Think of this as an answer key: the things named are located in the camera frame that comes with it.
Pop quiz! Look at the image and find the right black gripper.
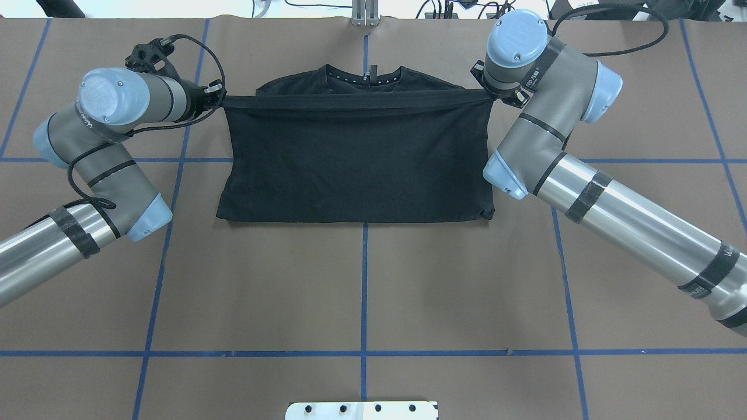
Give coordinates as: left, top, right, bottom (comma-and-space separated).
470, 61, 530, 109

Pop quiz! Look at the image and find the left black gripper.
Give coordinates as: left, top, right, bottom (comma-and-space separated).
187, 79, 226, 115

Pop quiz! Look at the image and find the aluminium frame post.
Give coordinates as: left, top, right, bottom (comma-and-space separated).
351, 0, 381, 27

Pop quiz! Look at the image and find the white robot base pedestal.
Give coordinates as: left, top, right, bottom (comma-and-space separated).
285, 400, 440, 419

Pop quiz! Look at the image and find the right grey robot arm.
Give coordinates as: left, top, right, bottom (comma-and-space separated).
501, 20, 745, 348

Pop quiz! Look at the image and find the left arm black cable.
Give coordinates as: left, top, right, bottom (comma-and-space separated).
67, 34, 227, 211

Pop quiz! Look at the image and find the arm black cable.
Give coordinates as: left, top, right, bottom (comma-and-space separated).
67, 34, 227, 211
549, 3, 669, 58

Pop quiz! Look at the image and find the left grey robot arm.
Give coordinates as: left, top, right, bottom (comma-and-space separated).
1, 68, 226, 306

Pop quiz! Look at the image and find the black graphic t-shirt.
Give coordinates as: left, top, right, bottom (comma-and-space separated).
217, 65, 495, 223

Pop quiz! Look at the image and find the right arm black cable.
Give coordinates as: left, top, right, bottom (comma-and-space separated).
549, 3, 669, 58

